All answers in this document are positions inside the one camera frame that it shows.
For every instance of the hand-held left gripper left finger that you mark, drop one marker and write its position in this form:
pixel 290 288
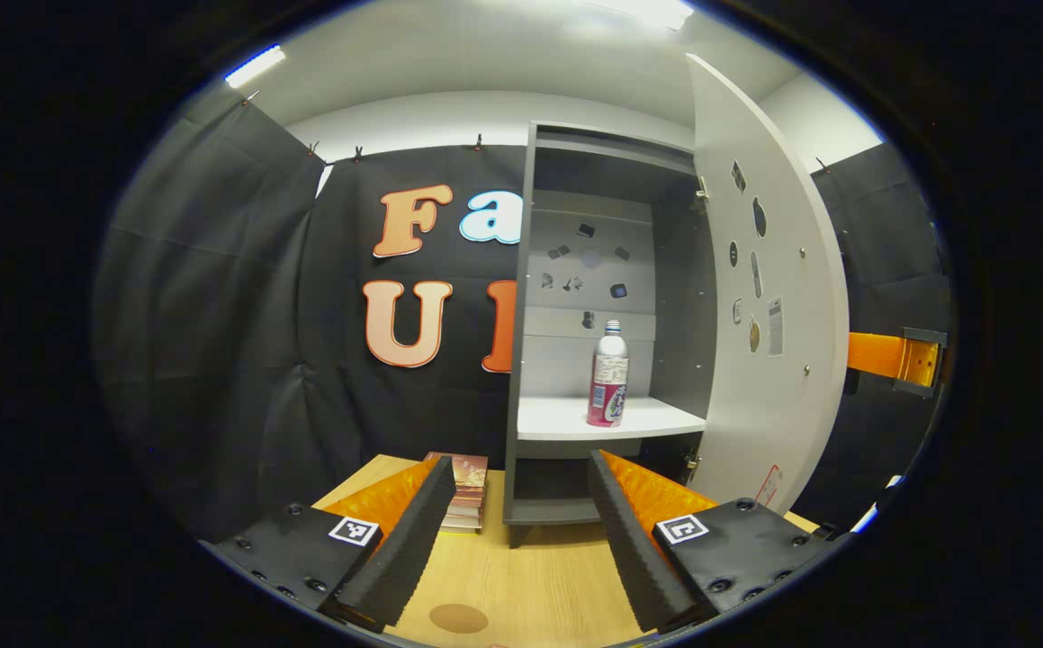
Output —
pixel 413 549

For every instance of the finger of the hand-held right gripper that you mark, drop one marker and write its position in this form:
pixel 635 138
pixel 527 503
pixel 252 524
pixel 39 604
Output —
pixel 876 353

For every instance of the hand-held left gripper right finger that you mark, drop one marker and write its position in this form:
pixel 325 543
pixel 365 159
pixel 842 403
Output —
pixel 633 549

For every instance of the round brown coaster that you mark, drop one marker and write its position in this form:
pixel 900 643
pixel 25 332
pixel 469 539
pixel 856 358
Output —
pixel 458 618

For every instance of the white cabinet door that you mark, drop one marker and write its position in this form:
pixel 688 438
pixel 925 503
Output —
pixel 809 405

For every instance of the silver bottle with red label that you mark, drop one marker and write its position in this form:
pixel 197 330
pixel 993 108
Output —
pixel 607 387

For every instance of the grey cabinet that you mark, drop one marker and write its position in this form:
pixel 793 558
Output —
pixel 678 306

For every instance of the metal door hinge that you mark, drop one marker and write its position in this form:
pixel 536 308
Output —
pixel 691 461
pixel 702 191

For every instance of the white cabinet shelf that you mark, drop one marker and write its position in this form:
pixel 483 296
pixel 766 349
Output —
pixel 557 418

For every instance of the stack of books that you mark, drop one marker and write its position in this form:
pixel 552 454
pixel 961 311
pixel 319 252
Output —
pixel 467 486

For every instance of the black backdrop cloth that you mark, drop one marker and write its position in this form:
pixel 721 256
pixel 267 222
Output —
pixel 206 315

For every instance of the ceiling light strip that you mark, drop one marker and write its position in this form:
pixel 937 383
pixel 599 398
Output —
pixel 254 66
pixel 651 11

